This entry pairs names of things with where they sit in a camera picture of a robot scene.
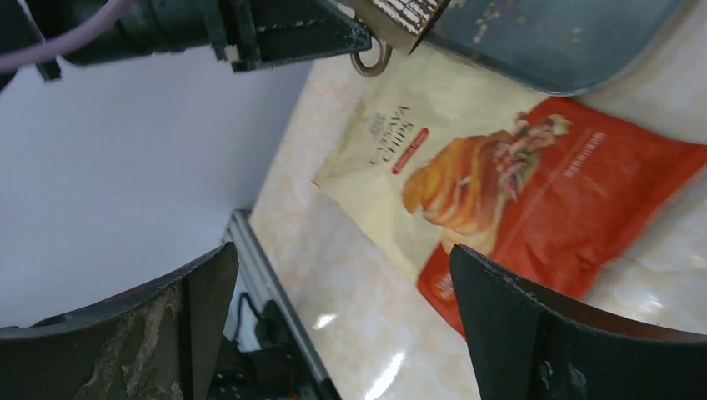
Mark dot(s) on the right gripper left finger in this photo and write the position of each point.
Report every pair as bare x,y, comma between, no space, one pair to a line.
159,340

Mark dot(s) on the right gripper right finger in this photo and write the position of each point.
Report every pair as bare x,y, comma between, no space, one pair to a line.
527,341

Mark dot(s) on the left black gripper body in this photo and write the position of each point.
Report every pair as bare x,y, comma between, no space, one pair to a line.
250,35

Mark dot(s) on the brown cup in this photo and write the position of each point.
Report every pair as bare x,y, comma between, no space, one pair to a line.
395,25

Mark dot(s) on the cassava chips bag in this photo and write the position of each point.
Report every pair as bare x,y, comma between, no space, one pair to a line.
440,152

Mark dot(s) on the floral blue serving tray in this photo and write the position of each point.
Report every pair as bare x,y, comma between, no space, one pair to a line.
561,48

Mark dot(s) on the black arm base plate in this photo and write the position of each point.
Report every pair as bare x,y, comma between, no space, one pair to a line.
277,369

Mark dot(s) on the aluminium frame rail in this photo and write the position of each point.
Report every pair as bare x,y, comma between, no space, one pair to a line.
257,278

